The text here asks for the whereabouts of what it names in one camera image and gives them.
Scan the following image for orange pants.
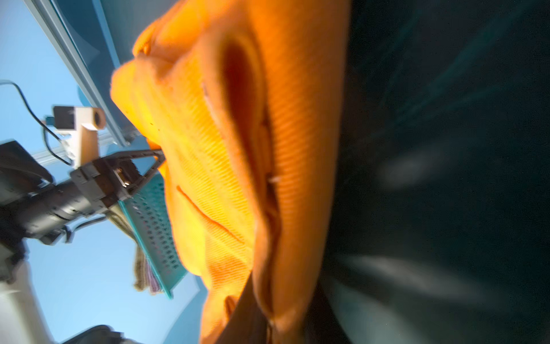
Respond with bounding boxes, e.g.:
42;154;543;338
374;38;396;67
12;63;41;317
110;1;351;343

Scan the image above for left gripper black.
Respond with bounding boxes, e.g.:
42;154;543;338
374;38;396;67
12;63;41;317
70;150;166;213

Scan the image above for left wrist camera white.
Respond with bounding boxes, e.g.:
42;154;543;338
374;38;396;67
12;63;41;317
52;105;107;169

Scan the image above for purple pants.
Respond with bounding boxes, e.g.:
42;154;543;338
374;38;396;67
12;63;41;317
145;262;163;295

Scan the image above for teal plastic basket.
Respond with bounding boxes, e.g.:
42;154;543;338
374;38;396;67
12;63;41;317
119;174;187;300

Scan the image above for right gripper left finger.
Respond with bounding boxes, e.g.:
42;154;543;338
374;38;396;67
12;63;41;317
216;275;268;344

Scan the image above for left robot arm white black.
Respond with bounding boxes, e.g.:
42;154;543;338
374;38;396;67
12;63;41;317
1;140;165;343

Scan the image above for khaki pants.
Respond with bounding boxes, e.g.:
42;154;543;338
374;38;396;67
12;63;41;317
105;204;150;292

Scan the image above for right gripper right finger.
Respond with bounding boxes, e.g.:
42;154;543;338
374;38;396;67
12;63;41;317
305;283;350;344

